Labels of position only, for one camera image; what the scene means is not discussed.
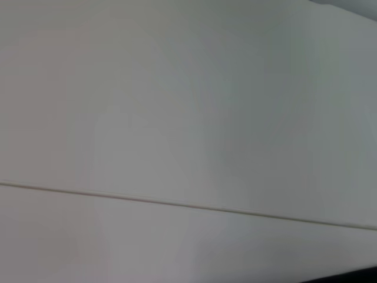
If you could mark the black shirt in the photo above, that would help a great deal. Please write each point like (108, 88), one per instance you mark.
(353, 278)

